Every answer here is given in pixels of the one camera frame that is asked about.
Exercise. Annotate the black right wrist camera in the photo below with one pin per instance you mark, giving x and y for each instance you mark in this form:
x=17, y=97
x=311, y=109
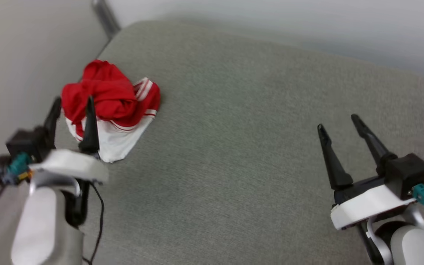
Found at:
x=410, y=171

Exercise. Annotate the grey fabric sofa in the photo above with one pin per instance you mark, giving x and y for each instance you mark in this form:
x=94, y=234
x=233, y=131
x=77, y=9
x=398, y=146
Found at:
x=234, y=147

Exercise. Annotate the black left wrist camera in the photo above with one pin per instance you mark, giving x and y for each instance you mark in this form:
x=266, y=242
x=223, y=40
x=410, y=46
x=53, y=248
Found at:
x=28, y=141

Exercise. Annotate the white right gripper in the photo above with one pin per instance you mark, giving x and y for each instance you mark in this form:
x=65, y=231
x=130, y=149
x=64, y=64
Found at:
x=366, y=204

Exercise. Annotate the red and white t-shirt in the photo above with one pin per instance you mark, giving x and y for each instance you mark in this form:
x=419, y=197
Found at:
x=105, y=95

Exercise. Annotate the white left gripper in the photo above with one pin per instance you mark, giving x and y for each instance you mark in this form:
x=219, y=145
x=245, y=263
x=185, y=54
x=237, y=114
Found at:
x=74, y=163

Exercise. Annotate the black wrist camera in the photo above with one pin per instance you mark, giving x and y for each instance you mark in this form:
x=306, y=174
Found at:
x=410, y=171
x=28, y=141

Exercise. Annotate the teal left camera connector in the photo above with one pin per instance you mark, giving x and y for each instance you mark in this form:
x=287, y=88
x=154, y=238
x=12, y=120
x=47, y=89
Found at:
x=18, y=165

